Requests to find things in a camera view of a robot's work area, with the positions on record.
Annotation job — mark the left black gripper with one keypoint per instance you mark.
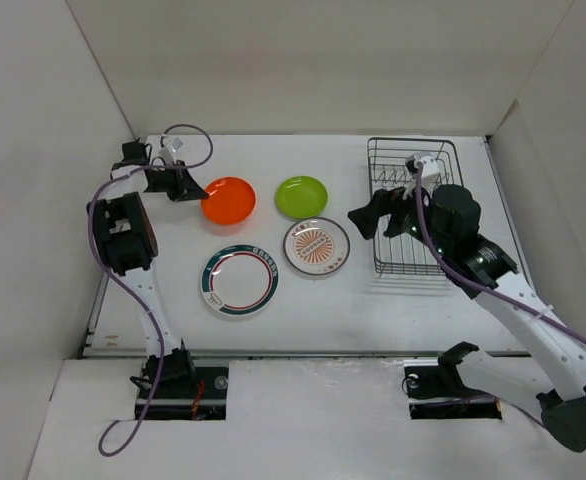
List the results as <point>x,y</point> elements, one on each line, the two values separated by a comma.
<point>186,188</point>

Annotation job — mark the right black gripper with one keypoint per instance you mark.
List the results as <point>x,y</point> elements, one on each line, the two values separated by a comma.
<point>384,202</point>

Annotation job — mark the orange plastic plate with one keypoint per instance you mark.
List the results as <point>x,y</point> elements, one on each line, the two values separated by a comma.
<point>230,201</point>

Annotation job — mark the green plastic plate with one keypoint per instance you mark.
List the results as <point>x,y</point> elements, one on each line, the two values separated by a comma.
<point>301,197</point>

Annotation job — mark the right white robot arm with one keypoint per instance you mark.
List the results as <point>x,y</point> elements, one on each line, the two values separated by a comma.
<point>489,276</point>

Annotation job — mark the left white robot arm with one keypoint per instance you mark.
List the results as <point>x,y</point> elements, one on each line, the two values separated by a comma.
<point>123,242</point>

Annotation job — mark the white plate orange sunburst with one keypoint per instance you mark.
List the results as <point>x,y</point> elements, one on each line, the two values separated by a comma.
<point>316,246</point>

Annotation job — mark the white plate teal rim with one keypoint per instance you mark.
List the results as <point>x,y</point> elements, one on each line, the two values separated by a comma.
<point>239,280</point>

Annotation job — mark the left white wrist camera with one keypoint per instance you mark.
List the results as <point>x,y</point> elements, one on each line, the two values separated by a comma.
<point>170,151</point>

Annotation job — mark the dark wire dish rack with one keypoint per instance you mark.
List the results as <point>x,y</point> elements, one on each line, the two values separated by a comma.
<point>388,260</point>

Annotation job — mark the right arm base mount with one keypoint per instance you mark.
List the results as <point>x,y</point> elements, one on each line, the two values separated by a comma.
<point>436,392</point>

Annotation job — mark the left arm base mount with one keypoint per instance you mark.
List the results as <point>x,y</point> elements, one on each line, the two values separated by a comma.
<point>197,395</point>

